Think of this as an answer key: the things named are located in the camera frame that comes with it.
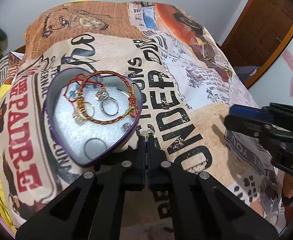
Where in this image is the newspaper print blanket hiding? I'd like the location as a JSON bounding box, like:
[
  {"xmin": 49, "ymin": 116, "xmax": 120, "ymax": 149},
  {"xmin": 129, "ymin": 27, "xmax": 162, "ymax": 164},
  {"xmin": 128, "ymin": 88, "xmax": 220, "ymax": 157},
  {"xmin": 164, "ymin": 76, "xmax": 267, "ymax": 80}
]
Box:
[{"xmin": 0, "ymin": 1, "xmax": 287, "ymax": 240}]

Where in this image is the purple cloth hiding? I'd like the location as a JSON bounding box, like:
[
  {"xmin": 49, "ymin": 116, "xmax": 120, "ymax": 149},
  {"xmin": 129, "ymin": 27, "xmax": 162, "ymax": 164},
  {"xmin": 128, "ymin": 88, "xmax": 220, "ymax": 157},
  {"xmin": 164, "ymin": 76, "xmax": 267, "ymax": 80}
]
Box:
[{"xmin": 234, "ymin": 65, "xmax": 258, "ymax": 83}]

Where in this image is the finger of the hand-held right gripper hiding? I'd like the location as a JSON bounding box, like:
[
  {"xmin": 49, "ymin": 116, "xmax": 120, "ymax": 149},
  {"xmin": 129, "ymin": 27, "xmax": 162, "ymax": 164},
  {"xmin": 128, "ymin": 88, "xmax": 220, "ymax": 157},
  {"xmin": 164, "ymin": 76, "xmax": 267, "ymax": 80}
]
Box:
[
  {"xmin": 223, "ymin": 114, "xmax": 275, "ymax": 138},
  {"xmin": 230, "ymin": 104, "xmax": 275, "ymax": 123}
]

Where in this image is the red gold braided bracelet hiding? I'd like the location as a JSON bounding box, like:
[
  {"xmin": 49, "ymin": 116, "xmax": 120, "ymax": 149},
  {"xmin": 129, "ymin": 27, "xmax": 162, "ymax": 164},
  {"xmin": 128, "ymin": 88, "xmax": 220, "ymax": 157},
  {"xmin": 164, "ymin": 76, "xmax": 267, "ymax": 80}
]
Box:
[{"xmin": 77, "ymin": 70, "xmax": 139, "ymax": 126}]

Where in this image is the purple heart-shaped box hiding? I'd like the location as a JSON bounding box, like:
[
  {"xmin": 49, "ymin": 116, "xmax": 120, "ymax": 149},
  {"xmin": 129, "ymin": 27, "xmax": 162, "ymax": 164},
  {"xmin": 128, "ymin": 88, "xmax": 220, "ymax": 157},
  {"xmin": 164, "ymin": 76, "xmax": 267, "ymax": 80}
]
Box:
[{"xmin": 43, "ymin": 66, "xmax": 144, "ymax": 168}]

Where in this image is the white wardrobe door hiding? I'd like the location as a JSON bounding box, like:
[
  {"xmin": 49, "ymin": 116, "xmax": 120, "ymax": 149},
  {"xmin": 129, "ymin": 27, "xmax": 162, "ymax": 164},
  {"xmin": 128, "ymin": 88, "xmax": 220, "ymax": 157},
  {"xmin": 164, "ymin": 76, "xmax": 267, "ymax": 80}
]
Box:
[{"xmin": 246, "ymin": 17, "xmax": 293, "ymax": 122}]

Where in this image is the red string bracelet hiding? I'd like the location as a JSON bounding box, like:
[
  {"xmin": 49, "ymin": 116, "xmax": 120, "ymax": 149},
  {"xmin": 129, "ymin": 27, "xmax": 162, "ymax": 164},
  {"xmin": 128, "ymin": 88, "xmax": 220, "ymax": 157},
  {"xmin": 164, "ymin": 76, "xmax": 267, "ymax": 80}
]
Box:
[{"xmin": 62, "ymin": 73, "xmax": 104, "ymax": 103}]

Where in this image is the person's right hand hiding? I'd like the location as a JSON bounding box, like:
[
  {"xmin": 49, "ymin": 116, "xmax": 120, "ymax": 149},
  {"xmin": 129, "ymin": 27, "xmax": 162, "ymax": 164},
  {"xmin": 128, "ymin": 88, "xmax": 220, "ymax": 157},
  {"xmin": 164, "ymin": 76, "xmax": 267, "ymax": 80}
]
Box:
[{"xmin": 282, "ymin": 172, "xmax": 293, "ymax": 200}]

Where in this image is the plain silver ring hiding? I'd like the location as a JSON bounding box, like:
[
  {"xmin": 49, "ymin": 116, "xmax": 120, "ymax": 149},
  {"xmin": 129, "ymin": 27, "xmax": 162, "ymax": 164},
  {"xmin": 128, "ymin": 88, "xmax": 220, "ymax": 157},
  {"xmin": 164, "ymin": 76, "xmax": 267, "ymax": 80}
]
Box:
[{"xmin": 84, "ymin": 137, "xmax": 107, "ymax": 159}]

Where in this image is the silver gemstone ring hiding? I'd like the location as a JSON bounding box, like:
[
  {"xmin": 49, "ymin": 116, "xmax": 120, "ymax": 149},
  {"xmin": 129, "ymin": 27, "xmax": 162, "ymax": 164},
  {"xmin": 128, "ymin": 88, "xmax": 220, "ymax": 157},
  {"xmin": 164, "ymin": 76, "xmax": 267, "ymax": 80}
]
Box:
[{"xmin": 95, "ymin": 88, "xmax": 119, "ymax": 117}]

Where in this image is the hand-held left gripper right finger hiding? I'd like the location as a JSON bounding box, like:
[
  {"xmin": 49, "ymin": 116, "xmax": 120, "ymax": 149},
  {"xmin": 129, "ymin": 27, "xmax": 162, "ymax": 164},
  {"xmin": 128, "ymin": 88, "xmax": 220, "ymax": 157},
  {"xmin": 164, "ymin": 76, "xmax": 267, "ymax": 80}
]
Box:
[{"xmin": 148, "ymin": 135, "xmax": 280, "ymax": 240}]

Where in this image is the gold hoop earring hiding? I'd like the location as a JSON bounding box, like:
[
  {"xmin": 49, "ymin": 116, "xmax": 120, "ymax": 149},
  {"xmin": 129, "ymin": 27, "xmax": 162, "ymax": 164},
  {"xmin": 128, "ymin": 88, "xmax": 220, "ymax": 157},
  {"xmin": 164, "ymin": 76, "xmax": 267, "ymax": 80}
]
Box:
[{"xmin": 72, "ymin": 100, "xmax": 96, "ymax": 124}]

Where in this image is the brown wooden door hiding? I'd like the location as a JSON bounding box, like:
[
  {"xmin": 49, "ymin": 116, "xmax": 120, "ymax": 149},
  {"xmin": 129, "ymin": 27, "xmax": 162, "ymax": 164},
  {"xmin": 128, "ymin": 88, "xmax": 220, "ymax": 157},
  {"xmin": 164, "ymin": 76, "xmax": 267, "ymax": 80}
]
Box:
[{"xmin": 220, "ymin": 0, "xmax": 293, "ymax": 68}]

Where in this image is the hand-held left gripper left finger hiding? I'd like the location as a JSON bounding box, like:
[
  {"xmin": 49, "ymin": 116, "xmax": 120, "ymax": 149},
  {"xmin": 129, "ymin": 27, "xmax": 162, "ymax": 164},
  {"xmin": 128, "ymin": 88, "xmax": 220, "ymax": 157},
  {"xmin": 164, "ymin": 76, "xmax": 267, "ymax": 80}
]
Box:
[{"xmin": 15, "ymin": 134, "xmax": 147, "ymax": 240}]

